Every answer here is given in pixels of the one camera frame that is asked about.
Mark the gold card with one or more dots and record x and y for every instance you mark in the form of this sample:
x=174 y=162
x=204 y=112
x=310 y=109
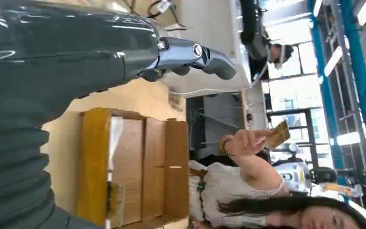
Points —
x=279 y=134

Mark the white machine with black wheel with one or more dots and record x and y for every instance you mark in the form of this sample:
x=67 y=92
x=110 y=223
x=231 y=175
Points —
x=296 y=173

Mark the dark grey cabinet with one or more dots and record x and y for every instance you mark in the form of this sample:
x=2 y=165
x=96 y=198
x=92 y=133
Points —
x=214 y=123

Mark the standing person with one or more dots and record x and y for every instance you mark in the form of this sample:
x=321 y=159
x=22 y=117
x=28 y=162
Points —
x=258 y=41

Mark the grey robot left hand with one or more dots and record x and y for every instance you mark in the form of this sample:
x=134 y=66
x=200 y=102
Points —
x=75 y=47

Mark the seated person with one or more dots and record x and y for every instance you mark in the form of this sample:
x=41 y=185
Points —
x=233 y=189

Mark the person's hand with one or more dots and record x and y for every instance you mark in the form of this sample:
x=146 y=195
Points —
x=246 y=142

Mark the ribbed grey robot left arm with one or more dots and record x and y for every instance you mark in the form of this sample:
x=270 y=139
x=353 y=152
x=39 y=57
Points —
x=12 y=177

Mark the wooden card box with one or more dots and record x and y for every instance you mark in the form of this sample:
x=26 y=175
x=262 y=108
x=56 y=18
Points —
x=153 y=170

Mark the black metal shelf frame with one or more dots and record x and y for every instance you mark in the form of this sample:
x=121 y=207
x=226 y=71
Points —
x=307 y=132

